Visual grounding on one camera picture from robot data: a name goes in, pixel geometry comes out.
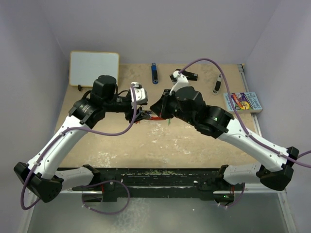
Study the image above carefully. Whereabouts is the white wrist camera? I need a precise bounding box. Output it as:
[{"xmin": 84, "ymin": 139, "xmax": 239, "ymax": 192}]
[
  {"xmin": 169, "ymin": 70, "xmax": 189, "ymax": 96},
  {"xmin": 130, "ymin": 82, "xmax": 148, "ymax": 106}
]

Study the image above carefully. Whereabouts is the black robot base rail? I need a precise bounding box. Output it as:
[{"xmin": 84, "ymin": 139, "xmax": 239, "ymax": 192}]
[{"xmin": 73, "ymin": 168, "xmax": 243, "ymax": 202}]

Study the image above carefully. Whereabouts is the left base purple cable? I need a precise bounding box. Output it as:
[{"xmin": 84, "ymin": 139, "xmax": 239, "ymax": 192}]
[{"xmin": 81, "ymin": 178, "xmax": 131, "ymax": 215}]

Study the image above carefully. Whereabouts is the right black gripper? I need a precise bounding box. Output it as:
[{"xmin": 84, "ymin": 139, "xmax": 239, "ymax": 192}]
[{"xmin": 151, "ymin": 88, "xmax": 196, "ymax": 126}]

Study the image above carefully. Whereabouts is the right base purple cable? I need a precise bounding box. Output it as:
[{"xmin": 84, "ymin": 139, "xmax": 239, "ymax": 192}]
[{"xmin": 217, "ymin": 182, "xmax": 245, "ymax": 208}]

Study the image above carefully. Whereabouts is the colourful book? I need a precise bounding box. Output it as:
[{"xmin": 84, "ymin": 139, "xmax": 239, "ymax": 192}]
[{"xmin": 223, "ymin": 92, "xmax": 262, "ymax": 114}]

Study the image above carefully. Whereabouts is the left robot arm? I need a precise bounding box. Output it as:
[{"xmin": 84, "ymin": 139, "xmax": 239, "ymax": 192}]
[{"xmin": 14, "ymin": 75, "xmax": 148, "ymax": 203}]

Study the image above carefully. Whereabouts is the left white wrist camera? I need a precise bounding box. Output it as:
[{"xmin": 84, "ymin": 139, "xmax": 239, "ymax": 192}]
[{"xmin": 130, "ymin": 82, "xmax": 148, "ymax": 106}]

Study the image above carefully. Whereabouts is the white dry-erase board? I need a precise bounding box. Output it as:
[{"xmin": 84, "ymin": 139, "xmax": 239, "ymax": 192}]
[{"xmin": 69, "ymin": 50, "xmax": 120, "ymax": 87}]

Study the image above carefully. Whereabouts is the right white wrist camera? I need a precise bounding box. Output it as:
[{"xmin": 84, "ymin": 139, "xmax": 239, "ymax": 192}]
[{"xmin": 169, "ymin": 70, "xmax": 189, "ymax": 96}]

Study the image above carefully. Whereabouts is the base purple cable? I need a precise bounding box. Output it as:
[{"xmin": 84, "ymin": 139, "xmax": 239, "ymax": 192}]
[
  {"xmin": 217, "ymin": 182, "xmax": 245, "ymax": 208},
  {"xmin": 81, "ymin": 178, "xmax": 131, "ymax": 215}
]

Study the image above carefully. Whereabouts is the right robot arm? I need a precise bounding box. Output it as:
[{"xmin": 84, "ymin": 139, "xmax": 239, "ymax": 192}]
[{"xmin": 151, "ymin": 86, "xmax": 299, "ymax": 191}]

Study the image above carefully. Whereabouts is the red-handled metal key organizer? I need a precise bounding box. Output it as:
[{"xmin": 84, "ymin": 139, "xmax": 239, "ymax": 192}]
[{"xmin": 135, "ymin": 110, "xmax": 165, "ymax": 123}]

